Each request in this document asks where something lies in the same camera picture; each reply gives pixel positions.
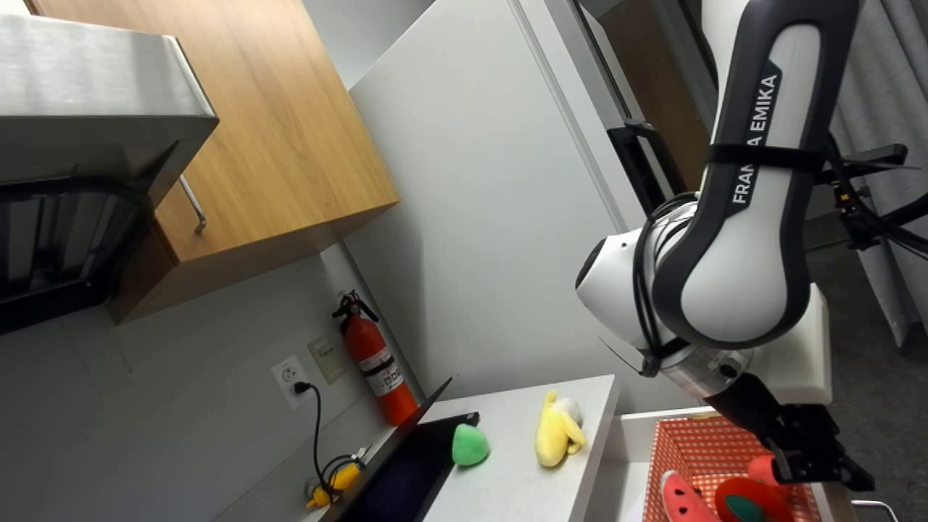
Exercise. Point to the black stereo camera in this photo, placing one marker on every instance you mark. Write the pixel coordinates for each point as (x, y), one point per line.
(873, 159)

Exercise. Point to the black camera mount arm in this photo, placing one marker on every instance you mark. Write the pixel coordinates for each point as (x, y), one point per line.
(886, 222)

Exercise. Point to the yellow banana plush toy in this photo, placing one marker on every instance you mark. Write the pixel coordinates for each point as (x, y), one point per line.
(554, 436)

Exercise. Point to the white switch plate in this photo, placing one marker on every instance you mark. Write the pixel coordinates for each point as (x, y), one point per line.
(328, 356)

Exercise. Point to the green plush toy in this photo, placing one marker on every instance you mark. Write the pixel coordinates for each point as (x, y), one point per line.
(470, 446)

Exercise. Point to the white wall outlet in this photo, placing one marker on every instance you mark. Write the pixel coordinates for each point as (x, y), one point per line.
(291, 377)

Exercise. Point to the stainless steel range hood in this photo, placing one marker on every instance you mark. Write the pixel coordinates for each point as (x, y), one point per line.
(88, 97)

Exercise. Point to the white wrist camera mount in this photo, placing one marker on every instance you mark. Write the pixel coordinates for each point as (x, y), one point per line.
(806, 356)

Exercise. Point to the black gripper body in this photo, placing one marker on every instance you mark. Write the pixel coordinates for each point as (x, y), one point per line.
(779, 425)

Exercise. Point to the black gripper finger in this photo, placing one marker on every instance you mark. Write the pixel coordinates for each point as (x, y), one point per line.
(799, 464)
(842, 459)

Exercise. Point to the grey curtain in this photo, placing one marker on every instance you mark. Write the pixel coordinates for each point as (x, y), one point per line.
(895, 66)

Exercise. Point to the black sink basin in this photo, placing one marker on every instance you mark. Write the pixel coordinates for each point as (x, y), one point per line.
(406, 483)

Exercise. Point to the orange checkered basket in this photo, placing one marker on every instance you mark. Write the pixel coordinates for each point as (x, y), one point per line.
(696, 445)

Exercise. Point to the wooden-front white drawer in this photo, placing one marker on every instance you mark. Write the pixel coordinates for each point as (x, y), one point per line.
(632, 464)

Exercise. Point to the watermelon slice plush toy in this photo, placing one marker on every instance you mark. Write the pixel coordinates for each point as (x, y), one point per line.
(689, 496)

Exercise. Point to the yellow round object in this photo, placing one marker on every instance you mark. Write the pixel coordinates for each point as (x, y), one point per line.
(346, 475)

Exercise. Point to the red tomato plush toy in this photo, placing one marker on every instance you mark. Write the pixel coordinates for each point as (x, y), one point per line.
(755, 504)

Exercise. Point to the small strawberry plush toy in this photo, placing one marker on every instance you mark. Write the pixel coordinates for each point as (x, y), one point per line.
(761, 468)

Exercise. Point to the red fire extinguisher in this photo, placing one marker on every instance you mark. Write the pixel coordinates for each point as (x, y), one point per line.
(373, 356)

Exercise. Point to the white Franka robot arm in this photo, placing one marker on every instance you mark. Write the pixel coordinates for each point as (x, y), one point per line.
(734, 280)

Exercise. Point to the wooden wall cabinet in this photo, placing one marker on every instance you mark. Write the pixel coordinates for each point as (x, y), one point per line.
(271, 126)

